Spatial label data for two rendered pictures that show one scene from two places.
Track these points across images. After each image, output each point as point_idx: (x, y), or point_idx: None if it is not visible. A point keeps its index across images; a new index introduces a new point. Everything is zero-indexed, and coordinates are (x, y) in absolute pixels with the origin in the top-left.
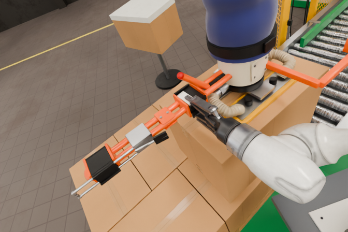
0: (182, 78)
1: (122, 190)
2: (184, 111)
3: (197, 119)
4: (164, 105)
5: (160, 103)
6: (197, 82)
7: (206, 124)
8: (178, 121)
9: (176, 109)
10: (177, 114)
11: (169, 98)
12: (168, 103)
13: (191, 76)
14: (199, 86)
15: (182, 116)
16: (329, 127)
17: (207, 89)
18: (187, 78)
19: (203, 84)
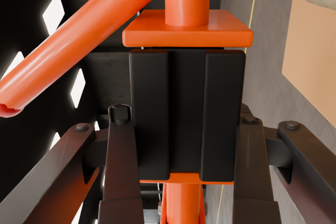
0: (4, 108)
1: None
2: (174, 184)
3: (276, 173)
4: (289, 71)
5: (282, 69)
6: (74, 32)
7: (313, 222)
8: (334, 123)
9: (314, 64)
10: (170, 213)
11: (289, 33)
12: (292, 56)
13: (35, 49)
14: (118, 20)
15: (335, 88)
16: None
17: None
18: (21, 83)
19: None
